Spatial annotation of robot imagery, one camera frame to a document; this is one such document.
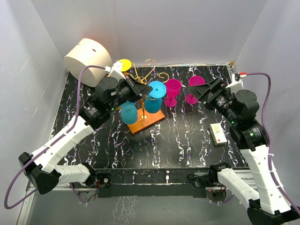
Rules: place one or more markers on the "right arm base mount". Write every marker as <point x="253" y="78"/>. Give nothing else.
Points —
<point x="204" y="181"/>

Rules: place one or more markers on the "small white box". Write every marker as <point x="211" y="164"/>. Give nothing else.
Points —
<point x="217" y="134"/>

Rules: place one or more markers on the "gold wire wine glass rack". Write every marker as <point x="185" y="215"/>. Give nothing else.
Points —
<point x="146" y="119"/>

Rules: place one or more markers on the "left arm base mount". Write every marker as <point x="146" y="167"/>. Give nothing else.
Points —
<point x="95" y="181"/>

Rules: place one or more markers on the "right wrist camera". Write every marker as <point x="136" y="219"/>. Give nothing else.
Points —
<point x="237" y="82"/>

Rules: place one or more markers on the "aluminium table frame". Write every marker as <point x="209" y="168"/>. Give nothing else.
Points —
<point x="266" y="204"/>

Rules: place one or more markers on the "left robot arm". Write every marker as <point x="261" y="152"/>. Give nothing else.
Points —
<point x="42" y="168"/>

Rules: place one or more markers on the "blue wine glass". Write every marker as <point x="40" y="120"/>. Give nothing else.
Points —
<point x="128" y="113"/>
<point x="153" y="100"/>

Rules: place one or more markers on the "white cylindrical container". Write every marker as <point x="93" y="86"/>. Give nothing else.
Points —
<point x="88" y="52"/>

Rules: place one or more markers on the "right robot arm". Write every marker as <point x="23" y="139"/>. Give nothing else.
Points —
<point x="267" y="204"/>

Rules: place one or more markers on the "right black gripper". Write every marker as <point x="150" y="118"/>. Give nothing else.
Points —
<point x="203" y="93"/>

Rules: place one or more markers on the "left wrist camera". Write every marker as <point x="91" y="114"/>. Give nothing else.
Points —
<point x="115" y="71"/>

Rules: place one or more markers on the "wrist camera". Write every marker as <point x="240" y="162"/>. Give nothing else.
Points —
<point x="237" y="82"/>
<point x="115" y="71"/>

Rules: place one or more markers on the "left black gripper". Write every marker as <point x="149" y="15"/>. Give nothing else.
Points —
<point x="138" y="90"/>

